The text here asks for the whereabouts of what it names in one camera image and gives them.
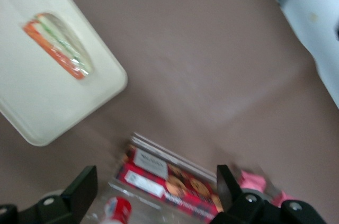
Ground triangle sandwich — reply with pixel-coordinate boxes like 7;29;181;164
22;12;95;82

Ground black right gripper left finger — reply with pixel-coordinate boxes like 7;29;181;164
0;165;99;224

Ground red plaid cookie box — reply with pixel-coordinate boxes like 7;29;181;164
115;145;224;222

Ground brown table cover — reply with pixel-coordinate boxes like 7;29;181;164
0;0;339;224

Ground beige plastic serving tray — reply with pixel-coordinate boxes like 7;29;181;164
0;0;129;147

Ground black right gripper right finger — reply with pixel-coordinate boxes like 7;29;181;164
209;164;329;224

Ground red capped drink bottle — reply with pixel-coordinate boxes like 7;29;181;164
101;195;132;224

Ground pink cartoon snack pack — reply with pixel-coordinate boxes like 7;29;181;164
234;168;292;209

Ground clear acrylic tiered shelf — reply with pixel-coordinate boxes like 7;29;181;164
91;131;282;224

